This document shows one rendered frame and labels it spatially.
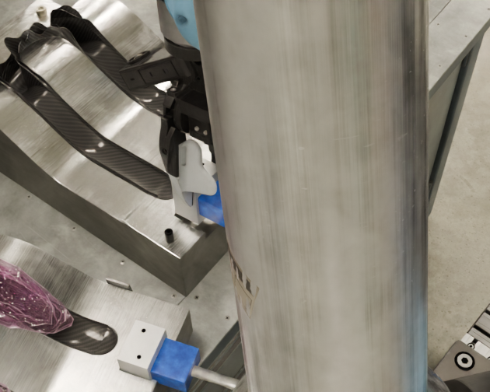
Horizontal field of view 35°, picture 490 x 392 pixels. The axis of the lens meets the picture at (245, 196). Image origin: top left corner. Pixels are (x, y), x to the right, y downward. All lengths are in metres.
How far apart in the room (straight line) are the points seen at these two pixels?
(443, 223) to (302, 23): 1.81
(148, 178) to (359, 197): 0.71
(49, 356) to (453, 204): 1.40
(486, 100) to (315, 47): 2.11
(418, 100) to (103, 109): 0.79
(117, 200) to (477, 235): 1.26
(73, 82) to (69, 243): 0.21
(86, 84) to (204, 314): 0.34
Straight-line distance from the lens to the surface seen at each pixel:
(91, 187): 0.98
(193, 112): 0.77
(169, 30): 0.73
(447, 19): 1.33
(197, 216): 0.89
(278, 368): 0.34
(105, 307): 0.92
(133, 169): 0.99
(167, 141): 0.80
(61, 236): 1.05
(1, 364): 0.89
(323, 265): 0.29
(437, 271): 1.97
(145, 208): 0.94
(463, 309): 1.93
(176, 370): 0.85
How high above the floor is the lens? 1.64
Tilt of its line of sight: 53 degrees down
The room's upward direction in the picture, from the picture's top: 2 degrees counter-clockwise
